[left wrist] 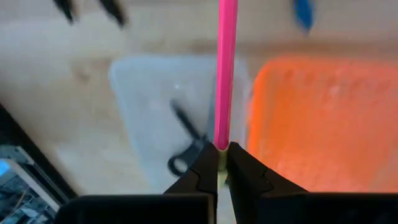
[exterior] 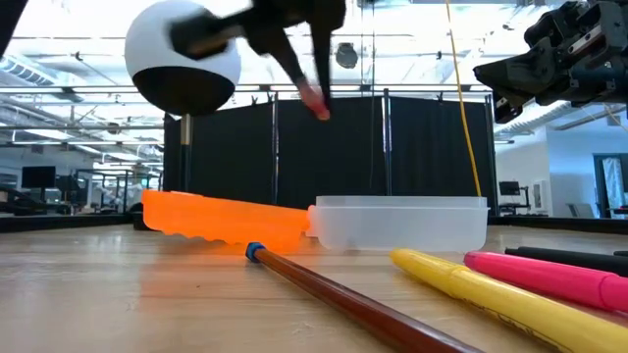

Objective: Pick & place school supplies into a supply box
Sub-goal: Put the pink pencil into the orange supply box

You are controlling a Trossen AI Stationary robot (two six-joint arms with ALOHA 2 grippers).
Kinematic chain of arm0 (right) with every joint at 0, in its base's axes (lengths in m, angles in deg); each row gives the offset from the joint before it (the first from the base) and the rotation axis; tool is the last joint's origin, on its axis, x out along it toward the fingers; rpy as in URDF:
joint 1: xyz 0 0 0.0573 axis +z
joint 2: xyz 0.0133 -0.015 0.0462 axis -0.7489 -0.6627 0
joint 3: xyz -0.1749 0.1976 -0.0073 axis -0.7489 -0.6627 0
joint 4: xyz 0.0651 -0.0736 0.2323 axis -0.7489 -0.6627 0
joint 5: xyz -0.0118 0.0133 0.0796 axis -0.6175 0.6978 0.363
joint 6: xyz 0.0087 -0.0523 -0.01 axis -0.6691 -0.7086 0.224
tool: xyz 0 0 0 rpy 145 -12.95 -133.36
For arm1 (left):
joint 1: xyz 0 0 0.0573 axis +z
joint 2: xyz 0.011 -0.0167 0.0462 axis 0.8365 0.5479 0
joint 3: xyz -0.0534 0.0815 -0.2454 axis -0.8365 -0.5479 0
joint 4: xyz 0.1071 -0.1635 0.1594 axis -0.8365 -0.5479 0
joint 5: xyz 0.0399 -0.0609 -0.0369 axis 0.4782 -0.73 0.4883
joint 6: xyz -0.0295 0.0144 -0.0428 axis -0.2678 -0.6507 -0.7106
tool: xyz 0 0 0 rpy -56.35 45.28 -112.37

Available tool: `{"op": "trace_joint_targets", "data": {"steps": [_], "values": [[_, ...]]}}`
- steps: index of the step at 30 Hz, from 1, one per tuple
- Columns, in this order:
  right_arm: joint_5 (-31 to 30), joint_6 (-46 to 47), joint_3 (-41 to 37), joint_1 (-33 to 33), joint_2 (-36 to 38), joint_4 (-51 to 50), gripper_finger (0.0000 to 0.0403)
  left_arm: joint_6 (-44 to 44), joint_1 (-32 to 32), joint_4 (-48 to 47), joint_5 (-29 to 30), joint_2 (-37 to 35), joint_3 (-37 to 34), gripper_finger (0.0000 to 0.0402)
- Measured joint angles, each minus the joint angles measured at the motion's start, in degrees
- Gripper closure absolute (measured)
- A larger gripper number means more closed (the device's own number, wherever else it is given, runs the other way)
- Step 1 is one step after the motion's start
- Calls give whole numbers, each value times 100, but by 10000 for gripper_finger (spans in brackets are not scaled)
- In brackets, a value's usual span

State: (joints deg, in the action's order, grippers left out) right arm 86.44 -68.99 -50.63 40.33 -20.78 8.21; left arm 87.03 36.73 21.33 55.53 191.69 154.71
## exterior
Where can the black curtain partition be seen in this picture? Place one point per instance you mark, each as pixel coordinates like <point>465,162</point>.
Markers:
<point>235,157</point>

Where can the black computer monitor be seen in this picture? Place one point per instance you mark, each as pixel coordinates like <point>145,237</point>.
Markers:
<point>38,177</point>

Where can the dark framed doorway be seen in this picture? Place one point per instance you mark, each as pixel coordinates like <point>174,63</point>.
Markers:
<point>597,186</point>

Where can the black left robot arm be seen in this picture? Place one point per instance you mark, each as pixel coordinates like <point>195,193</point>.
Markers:
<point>7,19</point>

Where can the black aluminium table frame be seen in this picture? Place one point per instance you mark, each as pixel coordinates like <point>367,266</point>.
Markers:
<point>59,223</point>

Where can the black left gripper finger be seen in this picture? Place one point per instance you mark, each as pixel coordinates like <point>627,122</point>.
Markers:
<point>297,68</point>
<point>324,64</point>

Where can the brown pencil blue end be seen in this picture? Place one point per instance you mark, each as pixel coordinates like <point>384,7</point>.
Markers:
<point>343,299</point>

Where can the clear plastic supply box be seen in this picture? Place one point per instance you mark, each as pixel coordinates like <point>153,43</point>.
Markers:
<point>402,228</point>

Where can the yellow highlighter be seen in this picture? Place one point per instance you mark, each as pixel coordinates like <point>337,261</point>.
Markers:
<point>515,304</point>

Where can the black pen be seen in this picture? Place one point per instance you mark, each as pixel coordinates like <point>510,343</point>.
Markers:
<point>574,258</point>

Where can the round black ceiling fixture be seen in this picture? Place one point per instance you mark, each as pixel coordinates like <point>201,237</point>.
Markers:
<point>347,55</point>

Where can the orange plastic basket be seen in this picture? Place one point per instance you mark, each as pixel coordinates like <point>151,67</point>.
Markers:
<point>221,220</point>

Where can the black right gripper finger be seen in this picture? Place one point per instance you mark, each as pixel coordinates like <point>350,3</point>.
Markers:
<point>515,73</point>

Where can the small black monitor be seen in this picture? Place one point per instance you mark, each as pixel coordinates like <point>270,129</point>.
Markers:
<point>509,188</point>

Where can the white globe lamp black base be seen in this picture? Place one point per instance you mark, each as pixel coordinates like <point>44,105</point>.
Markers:
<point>181,49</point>

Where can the pink highlighter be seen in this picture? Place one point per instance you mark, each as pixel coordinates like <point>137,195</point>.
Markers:
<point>549,277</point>

